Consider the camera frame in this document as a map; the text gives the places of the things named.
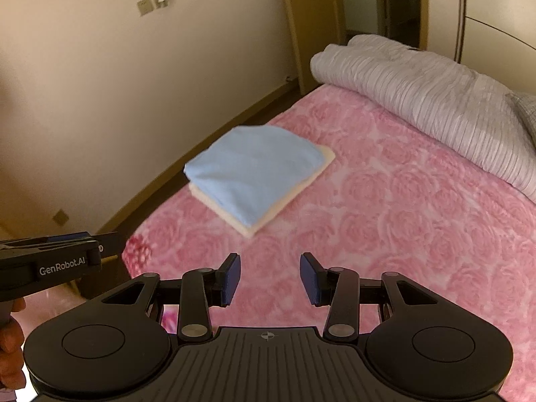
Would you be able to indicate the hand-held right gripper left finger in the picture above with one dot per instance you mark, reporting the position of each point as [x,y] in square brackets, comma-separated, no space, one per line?
[233,278]

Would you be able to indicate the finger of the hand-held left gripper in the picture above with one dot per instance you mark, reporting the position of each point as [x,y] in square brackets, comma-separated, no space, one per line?
[109,243]
[63,237]

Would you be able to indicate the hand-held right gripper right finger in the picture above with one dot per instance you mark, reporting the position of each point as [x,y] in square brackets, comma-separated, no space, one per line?
[309,278]

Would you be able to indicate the light blue garment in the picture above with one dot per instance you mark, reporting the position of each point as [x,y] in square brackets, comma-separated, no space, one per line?
[251,167]

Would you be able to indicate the person's left hand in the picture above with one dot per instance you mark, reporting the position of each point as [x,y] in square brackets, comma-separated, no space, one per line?
[10,343]

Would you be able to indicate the pink rose blanket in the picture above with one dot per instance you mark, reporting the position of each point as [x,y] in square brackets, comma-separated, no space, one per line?
[398,217]

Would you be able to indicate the cream folded garment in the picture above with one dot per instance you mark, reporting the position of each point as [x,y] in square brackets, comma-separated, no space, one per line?
[325,157]

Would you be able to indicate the white ribbed duvet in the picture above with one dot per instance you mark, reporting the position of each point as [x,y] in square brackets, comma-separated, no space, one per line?
[418,88]

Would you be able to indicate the wooden door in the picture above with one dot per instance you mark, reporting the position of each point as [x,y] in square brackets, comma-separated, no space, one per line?
[314,21]

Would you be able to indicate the grey textured pillow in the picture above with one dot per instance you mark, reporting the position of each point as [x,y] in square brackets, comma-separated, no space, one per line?
[525,111]

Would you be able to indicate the beige wall socket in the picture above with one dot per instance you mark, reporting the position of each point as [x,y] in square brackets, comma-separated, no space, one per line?
[60,217]
[145,6]

